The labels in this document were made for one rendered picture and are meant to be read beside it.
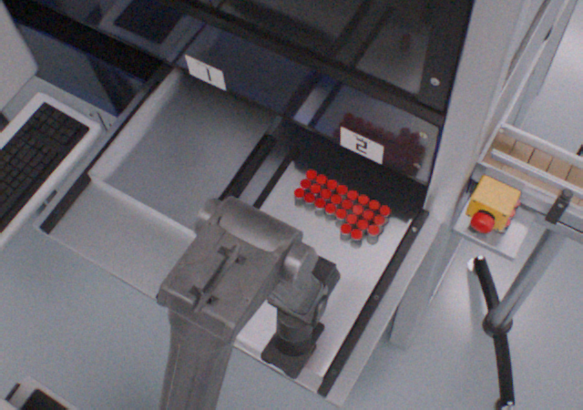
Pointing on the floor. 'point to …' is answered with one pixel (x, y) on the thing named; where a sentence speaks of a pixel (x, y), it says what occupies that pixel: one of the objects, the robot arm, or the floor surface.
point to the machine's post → (467, 122)
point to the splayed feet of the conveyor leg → (477, 266)
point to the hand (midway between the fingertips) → (291, 363)
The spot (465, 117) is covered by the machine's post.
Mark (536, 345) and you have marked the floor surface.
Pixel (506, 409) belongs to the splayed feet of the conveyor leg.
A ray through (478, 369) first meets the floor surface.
